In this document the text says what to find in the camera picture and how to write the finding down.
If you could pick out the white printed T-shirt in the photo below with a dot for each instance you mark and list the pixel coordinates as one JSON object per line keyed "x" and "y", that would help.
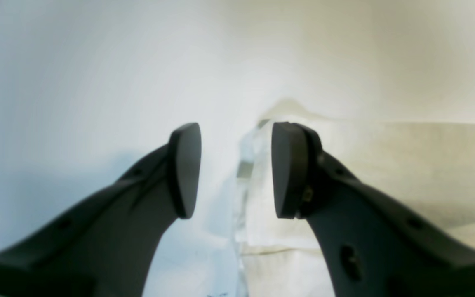
{"x": 429, "y": 166}

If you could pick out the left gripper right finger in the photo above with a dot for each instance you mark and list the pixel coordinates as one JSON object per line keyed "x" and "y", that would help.
{"x": 373, "y": 245}

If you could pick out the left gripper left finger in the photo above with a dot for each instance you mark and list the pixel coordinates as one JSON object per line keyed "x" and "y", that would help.
{"x": 104, "y": 245}

